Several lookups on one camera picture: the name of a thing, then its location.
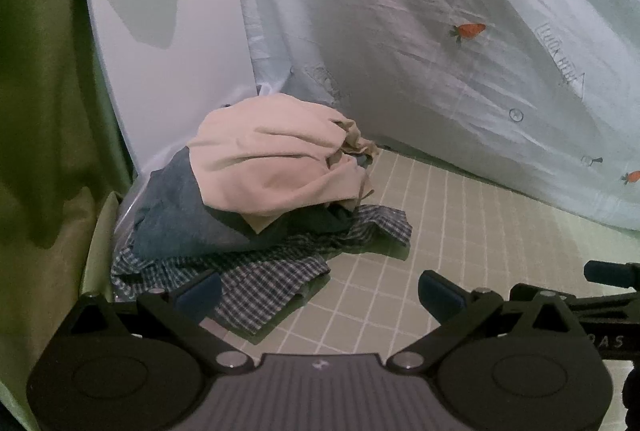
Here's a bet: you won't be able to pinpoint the blue denim garment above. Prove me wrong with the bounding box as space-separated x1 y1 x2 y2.
132 146 361 259

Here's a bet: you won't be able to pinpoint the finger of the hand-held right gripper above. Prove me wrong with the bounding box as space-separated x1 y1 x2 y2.
583 260 640 290
509 283 640 313

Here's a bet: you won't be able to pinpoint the plaid shirt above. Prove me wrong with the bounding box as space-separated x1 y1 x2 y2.
110 204 413 338

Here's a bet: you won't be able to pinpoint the white pillow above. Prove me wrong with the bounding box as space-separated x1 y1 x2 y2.
80 0 261 177

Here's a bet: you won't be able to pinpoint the green curtain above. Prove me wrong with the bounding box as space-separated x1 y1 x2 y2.
0 0 137 431

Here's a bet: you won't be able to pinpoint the green grid bed sheet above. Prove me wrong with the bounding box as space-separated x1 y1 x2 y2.
200 146 640 362

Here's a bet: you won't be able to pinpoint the beige pants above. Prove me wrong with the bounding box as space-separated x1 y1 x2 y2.
187 92 383 234

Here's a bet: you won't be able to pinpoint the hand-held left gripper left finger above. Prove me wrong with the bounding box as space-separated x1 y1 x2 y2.
75 271 254 372

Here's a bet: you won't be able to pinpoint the light blue carrot-print blanket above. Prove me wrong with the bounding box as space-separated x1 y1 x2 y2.
220 0 640 232

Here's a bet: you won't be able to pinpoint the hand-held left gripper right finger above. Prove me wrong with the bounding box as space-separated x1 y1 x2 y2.
390 269 583 370

